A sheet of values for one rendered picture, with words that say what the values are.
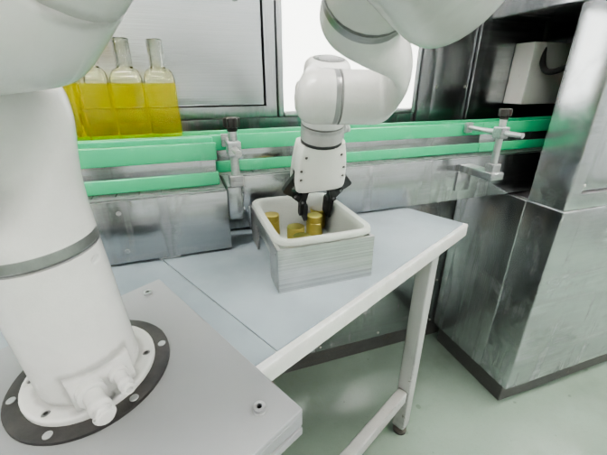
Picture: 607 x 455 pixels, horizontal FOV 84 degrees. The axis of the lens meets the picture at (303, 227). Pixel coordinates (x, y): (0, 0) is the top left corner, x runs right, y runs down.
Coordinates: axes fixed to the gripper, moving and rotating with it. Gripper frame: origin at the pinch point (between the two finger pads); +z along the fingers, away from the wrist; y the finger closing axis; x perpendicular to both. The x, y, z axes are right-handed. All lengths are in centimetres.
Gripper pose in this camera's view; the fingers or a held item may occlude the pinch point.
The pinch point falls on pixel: (315, 208)
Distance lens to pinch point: 69.9
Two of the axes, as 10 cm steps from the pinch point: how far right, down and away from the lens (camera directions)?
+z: -0.5, 7.7, 6.3
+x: 3.0, 6.2, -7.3
